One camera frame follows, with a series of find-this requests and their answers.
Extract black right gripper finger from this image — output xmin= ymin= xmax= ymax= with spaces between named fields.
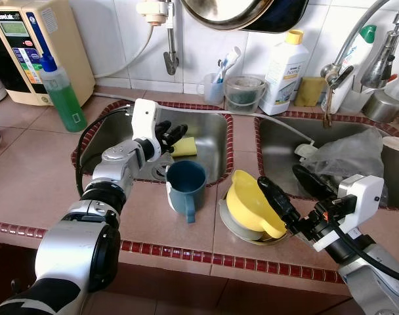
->
xmin=293 ymin=165 xmax=339 ymax=199
xmin=257 ymin=176 xmax=302 ymax=229

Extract yellow plastic bowl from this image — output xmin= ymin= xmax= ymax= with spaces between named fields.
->
xmin=226 ymin=169 xmax=289 ymax=240

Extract dark blue mug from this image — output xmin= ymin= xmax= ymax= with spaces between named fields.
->
xmin=165 ymin=159 xmax=207 ymax=224

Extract stainless steel plate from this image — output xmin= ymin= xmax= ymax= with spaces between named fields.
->
xmin=218 ymin=197 xmax=285 ymax=247

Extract pale yellow sponge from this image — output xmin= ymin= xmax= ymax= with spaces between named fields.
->
xmin=171 ymin=136 xmax=198 ymax=158

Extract stainless steel sink basin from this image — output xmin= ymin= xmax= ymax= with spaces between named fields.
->
xmin=72 ymin=98 xmax=234 ymax=188
xmin=254 ymin=112 xmax=399 ymax=212

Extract clear plastic bag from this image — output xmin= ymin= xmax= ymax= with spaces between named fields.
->
xmin=304 ymin=127 xmax=389 ymax=204

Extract clear toothbrush cup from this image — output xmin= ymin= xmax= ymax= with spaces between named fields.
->
xmin=201 ymin=71 xmax=228 ymax=106

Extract mustard yellow sponge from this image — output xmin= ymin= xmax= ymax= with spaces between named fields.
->
xmin=295 ymin=77 xmax=326 ymax=108

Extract white bottle green cap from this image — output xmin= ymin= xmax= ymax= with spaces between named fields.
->
xmin=331 ymin=25 xmax=379 ymax=112

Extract stainless steel cup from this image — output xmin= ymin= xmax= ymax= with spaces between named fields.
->
xmin=362 ymin=89 xmax=399 ymax=123

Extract green dish soap bottle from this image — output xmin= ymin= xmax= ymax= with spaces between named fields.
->
xmin=39 ymin=54 xmax=87 ymax=133

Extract white detergent bottle yellow cap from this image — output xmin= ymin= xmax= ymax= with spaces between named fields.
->
xmin=260 ymin=30 xmax=310 ymax=116

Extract chrome gooseneck faucet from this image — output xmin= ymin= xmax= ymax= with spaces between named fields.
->
xmin=320 ymin=0 xmax=394 ymax=129

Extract chrome spray head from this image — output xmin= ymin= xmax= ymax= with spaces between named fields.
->
xmin=360 ymin=30 xmax=397 ymax=89

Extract hanging steel pan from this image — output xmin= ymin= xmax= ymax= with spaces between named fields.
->
xmin=180 ymin=0 xmax=310 ymax=33

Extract beige water filter appliance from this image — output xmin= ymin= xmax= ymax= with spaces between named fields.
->
xmin=0 ymin=0 xmax=95 ymax=107

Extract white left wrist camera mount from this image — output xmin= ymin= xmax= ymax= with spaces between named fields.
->
xmin=131 ymin=98 xmax=163 ymax=161

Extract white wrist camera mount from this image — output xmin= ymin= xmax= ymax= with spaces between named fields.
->
xmin=314 ymin=174 xmax=385 ymax=250
xmin=131 ymin=98 xmax=163 ymax=161

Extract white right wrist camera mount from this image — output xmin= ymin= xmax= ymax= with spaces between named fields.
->
xmin=314 ymin=174 xmax=385 ymax=250

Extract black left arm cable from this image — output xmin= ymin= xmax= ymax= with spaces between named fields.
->
xmin=75 ymin=107 xmax=135 ymax=198

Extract grey wall tap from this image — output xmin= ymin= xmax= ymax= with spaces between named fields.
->
xmin=161 ymin=0 xmax=182 ymax=76

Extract white wall hose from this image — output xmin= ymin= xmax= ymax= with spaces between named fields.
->
xmin=93 ymin=0 xmax=171 ymax=79

